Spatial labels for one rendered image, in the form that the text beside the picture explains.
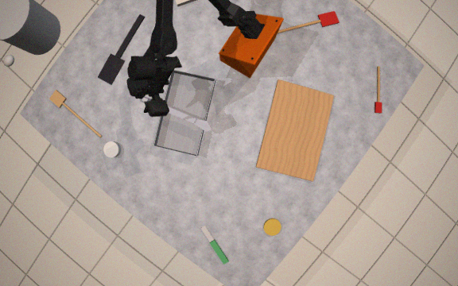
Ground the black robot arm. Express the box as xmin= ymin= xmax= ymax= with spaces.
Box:
xmin=127 ymin=0 xmax=265 ymax=99

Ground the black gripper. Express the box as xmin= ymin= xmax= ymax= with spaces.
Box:
xmin=144 ymin=78 xmax=169 ymax=117

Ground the white short cylinder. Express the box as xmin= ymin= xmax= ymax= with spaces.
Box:
xmin=103 ymin=141 xmax=121 ymax=157

